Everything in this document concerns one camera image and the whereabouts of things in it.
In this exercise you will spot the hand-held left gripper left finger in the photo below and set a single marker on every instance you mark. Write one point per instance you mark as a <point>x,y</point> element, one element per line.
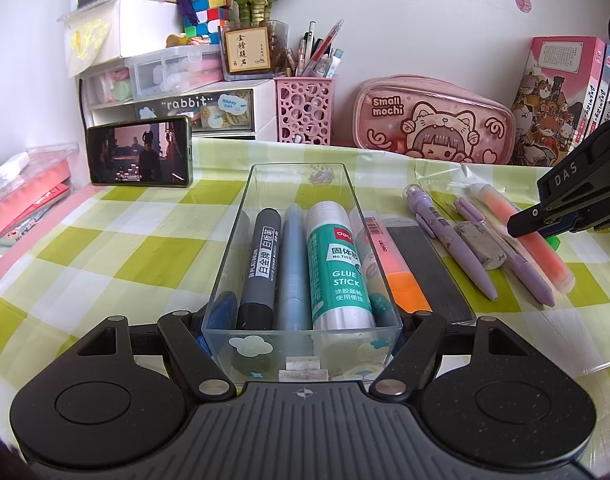
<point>187,345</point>

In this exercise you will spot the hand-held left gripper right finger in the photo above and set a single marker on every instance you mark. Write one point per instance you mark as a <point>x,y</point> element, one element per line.
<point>425,340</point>

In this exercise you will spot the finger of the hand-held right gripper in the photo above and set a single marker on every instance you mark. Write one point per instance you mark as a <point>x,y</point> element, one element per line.
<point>530,220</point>

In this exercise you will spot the green cap highlighter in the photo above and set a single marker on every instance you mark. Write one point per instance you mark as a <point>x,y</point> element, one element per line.
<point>555,243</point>

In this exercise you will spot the black marker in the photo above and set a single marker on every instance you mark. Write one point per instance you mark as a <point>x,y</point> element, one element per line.
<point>262,265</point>

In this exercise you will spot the white green glue stick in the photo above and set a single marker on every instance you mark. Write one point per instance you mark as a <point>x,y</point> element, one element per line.
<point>337,270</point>

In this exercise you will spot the light blue marker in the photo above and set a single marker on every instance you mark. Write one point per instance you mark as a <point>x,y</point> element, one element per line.
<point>294,270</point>

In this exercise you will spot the clear plastic tray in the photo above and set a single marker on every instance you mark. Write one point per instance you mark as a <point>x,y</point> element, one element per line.
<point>305,180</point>

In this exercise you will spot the purple pen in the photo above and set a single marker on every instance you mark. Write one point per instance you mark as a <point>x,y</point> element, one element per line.
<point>450,240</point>
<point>525,270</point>

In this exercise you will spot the grey eraser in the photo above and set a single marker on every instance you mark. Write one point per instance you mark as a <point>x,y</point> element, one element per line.
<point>482,245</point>

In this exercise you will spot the dark grey flat case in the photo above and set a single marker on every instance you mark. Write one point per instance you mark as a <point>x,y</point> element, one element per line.
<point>435,275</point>

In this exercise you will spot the orange pink highlighter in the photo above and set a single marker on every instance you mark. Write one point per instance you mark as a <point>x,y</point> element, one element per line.
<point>400,275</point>

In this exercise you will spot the pink cartoon book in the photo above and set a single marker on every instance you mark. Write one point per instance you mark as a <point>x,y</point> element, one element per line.
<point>555,105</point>

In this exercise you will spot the blue spine book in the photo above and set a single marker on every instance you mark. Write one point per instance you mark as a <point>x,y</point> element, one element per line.
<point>605,85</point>

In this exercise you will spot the green checkered tablecloth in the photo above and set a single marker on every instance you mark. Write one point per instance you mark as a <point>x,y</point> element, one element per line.
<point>110,260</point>

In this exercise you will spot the pink pencil case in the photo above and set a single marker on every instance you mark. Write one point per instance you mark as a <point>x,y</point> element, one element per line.
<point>435,120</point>

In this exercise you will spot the smartphone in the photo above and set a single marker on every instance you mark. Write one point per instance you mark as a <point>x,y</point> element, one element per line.
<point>140,150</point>

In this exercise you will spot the clear box with pink books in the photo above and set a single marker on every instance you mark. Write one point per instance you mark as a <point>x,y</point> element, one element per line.
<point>25,200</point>

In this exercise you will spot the white drawer unit black front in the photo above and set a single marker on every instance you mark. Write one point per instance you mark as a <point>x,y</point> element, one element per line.
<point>185,105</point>

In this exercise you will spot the white charger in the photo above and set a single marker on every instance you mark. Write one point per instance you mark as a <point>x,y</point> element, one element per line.
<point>12,166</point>

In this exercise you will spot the pink perforated pen holder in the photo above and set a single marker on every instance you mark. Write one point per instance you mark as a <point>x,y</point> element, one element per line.
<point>304,110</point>

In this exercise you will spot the bunch of pens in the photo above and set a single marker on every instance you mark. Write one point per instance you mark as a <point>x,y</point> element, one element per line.
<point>317,52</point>

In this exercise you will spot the clear drawer organizer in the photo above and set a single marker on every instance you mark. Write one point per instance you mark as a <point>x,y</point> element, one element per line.
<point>155,72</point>

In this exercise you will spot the small gold figurine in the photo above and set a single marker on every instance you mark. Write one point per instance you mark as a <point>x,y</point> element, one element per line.
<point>185,41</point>

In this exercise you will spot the yellow patterned paper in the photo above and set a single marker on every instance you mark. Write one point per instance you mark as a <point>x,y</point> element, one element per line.
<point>87,45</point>

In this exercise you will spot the lucky bamboo in glass pot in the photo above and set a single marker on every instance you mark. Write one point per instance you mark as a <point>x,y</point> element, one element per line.
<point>250,35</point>

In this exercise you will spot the white box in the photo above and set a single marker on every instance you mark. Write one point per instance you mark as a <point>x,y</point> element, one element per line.
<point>145,25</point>

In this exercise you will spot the colourful cube puzzle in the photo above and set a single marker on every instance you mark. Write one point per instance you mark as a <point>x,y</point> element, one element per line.
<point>207,5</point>

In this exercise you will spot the round pink wall sticker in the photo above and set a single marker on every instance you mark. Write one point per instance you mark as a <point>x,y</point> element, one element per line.
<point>523,2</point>

